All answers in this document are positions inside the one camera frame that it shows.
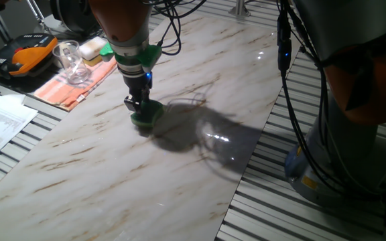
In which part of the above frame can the black cable with inline connector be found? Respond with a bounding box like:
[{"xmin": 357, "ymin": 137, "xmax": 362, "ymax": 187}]
[{"xmin": 275, "ymin": 0, "xmax": 386, "ymax": 202}]

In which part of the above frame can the thin silver tripod leg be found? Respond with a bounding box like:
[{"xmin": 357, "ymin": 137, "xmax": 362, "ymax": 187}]
[{"xmin": 25, "ymin": 0, "xmax": 46, "ymax": 31}]

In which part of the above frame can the orange striped cloth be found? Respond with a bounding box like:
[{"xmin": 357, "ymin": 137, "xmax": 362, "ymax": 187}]
[{"xmin": 34, "ymin": 57, "xmax": 118, "ymax": 112}]

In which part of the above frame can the orange black teach pendant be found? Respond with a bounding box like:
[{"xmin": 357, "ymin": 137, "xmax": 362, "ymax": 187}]
[{"xmin": 0, "ymin": 33, "xmax": 59, "ymax": 80}]

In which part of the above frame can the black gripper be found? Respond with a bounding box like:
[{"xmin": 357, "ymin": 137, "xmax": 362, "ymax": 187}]
[{"xmin": 122, "ymin": 72, "xmax": 153, "ymax": 114}]

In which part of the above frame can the white yellow sponge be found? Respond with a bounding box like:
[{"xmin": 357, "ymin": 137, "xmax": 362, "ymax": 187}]
[{"xmin": 78, "ymin": 35, "xmax": 108, "ymax": 67}]

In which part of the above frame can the blank white paper sheet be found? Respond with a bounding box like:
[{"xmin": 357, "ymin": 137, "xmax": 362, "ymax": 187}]
[{"xmin": 0, "ymin": 93, "xmax": 27, "ymax": 105}]

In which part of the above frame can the green sponge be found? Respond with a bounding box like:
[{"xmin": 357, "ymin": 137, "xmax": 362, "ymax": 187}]
[{"xmin": 130, "ymin": 100, "xmax": 165, "ymax": 129}]

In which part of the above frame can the clear glass beaker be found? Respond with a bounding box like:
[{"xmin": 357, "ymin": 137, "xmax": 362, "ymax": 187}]
[{"xmin": 52, "ymin": 40, "xmax": 90, "ymax": 85}]

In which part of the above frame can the black wrist cable bundle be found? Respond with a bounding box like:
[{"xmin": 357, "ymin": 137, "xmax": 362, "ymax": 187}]
[{"xmin": 142, "ymin": 0, "xmax": 207, "ymax": 56}]

